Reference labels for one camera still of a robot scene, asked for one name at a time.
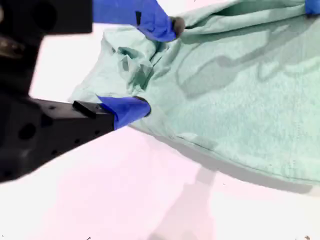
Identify pale green t-shirt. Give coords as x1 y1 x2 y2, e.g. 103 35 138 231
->
67 0 320 188

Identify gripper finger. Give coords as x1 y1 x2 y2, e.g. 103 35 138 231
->
42 0 186 43
9 95 152 181
304 0 320 17

